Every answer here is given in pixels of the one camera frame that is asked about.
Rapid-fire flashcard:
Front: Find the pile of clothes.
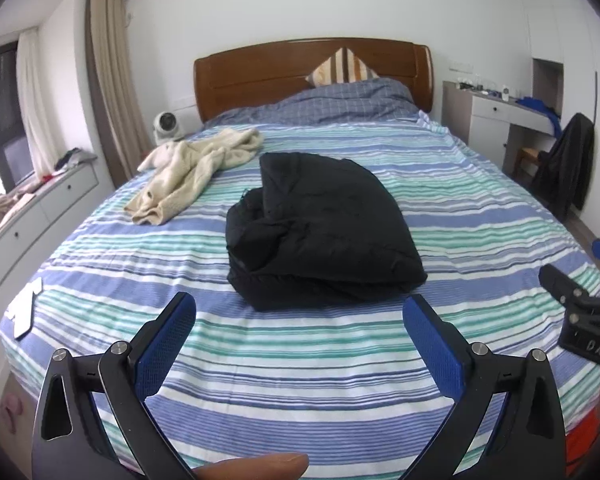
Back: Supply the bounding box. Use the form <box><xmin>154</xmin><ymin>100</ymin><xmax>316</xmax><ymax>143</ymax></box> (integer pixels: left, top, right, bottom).
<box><xmin>54</xmin><ymin>147</ymin><xmax>99</xmax><ymax>172</ymax></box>

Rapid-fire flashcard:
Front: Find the white round fan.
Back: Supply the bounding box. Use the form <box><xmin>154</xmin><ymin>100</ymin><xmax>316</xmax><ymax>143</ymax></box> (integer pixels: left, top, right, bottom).
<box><xmin>152</xmin><ymin>111</ymin><xmax>186</xmax><ymax>142</ymax></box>

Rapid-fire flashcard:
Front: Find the wooden chair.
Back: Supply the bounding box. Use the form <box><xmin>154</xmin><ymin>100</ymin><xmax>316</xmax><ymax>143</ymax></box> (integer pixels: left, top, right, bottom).
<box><xmin>516</xmin><ymin>146</ymin><xmax>544</xmax><ymax>177</ymax></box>

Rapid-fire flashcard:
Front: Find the white desk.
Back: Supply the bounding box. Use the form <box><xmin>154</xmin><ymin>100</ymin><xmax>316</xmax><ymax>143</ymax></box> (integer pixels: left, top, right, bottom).
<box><xmin>442</xmin><ymin>80</ymin><xmax>564</xmax><ymax>172</ymax></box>

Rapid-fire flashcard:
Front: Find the white sheer curtain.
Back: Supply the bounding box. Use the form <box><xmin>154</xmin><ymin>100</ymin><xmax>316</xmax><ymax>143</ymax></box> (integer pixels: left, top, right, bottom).
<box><xmin>15</xmin><ymin>27</ymin><xmax>62</xmax><ymax>182</ymax></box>

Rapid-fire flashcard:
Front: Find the white window drawer cabinet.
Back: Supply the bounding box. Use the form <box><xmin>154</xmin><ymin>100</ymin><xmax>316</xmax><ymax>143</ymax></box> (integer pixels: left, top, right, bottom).
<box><xmin>0</xmin><ymin>161</ymin><xmax>114</xmax><ymax>313</ymax></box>

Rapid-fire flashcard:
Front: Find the person's orange clothing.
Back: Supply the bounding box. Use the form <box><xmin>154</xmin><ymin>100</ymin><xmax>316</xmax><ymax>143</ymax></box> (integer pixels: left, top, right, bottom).
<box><xmin>565</xmin><ymin>405</ymin><xmax>600</xmax><ymax>480</ymax></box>

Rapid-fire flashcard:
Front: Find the beige curtain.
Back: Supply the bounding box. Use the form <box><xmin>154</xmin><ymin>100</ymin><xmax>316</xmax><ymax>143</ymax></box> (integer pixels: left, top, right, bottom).
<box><xmin>88</xmin><ymin>0</ymin><xmax>152</xmax><ymax>182</ymax></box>

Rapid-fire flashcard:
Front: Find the black jacket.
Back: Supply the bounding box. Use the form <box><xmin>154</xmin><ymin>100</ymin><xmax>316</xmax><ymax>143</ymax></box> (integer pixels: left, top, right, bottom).
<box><xmin>225</xmin><ymin>151</ymin><xmax>428</xmax><ymax>312</ymax></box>

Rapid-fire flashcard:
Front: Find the window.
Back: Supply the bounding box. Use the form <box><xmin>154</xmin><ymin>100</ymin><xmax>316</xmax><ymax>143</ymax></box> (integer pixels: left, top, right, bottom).
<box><xmin>0</xmin><ymin>41</ymin><xmax>32</xmax><ymax>197</ymax></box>

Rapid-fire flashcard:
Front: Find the white paper sheet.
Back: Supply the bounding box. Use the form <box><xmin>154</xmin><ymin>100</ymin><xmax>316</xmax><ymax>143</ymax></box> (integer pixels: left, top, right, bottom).
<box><xmin>4</xmin><ymin>277</ymin><xmax>44</xmax><ymax>339</ymax></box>

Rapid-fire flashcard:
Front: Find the blue cloth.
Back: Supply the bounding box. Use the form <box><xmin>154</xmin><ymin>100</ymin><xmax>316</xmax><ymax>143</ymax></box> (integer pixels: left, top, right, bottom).
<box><xmin>517</xmin><ymin>95</ymin><xmax>564</xmax><ymax>139</ymax></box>

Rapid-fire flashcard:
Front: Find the cream towel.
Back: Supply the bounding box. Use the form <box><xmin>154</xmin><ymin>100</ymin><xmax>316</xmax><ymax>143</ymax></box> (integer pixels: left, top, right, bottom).
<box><xmin>123</xmin><ymin>127</ymin><xmax>265</xmax><ymax>226</ymax></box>

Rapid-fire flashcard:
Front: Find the blue checked quilt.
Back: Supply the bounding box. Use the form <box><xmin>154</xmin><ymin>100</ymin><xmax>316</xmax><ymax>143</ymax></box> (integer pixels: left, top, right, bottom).
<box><xmin>202</xmin><ymin>78</ymin><xmax>449</xmax><ymax>129</ymax></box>

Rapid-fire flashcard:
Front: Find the bed with striped sheet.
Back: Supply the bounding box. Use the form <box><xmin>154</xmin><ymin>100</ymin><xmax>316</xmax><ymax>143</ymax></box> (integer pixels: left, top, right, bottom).
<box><xmin>0</xmin><ymin>109</ymin><xmax>600</xmax><ymax>473</ymax></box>

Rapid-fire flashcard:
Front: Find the pink slipper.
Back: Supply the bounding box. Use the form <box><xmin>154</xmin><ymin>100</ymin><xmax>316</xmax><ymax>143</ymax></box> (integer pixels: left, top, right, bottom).
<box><xmin>4</xmin><ymin>392</ymin><xmax>24</xmax><ymax>434</ymax></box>

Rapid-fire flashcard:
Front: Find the person's left hand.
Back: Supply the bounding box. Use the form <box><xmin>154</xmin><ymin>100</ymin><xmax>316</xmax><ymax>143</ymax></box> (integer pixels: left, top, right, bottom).
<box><xmin>192</xmin><ymin>452</ymin><xmax>310</xmax><ymax>480</ymax></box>

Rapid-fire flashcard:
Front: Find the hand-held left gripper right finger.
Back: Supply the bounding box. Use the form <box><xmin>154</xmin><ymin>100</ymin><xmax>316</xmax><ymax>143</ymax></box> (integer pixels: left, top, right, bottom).
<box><xmin>402</xmin><ymin>294</ymin><xmax>568</xmax><ymax>480</ymax></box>

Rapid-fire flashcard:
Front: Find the white wardrobe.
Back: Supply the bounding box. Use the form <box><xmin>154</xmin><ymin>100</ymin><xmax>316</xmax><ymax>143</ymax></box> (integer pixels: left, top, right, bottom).
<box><xmin>521</xmin><ymin>0</ymin><xmax>600</xmax><ymax>126</ymax></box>

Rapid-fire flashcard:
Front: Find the beige cloth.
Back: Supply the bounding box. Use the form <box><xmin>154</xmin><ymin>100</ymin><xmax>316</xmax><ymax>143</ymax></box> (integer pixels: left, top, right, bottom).
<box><xmin>0</xmin><ymin>192</ymin><xmax>37</xmax><ymax>239</ymax></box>

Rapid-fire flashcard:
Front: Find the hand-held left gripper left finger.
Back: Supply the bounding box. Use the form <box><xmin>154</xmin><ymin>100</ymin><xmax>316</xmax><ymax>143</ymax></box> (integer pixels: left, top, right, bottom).
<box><xmin>31</xmin><ymin>291</ymin><xmax>198</xmax><ymax>480</ymax></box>

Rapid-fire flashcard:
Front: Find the dark coat on chair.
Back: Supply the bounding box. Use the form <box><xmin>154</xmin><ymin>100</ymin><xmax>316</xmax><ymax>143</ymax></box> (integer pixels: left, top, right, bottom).
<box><xmin>532</xmin><ymin>112</ymin><xmax>595</xmax><ymax>222</ymax></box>

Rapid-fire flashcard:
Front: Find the striped pillow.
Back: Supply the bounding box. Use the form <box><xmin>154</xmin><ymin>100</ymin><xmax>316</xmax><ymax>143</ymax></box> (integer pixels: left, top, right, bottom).
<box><xmin>305</xmin><ymin>47</ymin><xmax>381</xmax><ymax>86</ymax></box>

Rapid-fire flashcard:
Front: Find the wooden headboard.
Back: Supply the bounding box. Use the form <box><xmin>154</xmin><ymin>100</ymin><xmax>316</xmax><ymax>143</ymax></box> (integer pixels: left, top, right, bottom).
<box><xmin>193</xmin><ymin>37</ymin><xmax>435</xmax><ymax>124</ymax></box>

